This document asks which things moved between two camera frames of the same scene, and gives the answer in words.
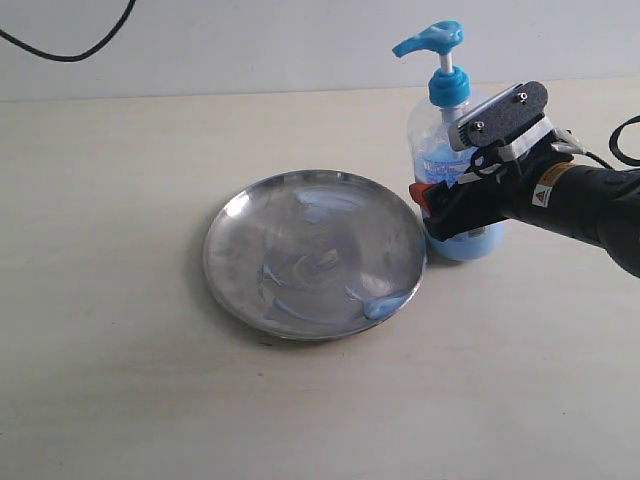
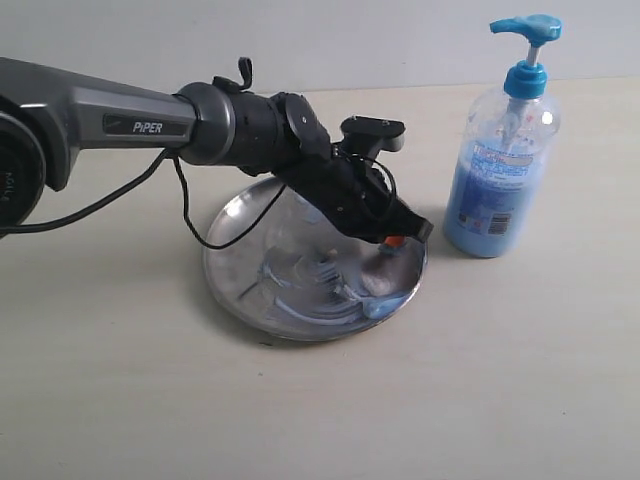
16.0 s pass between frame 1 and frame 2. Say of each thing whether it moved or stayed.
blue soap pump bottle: moved
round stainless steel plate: stayed
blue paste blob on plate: stayed
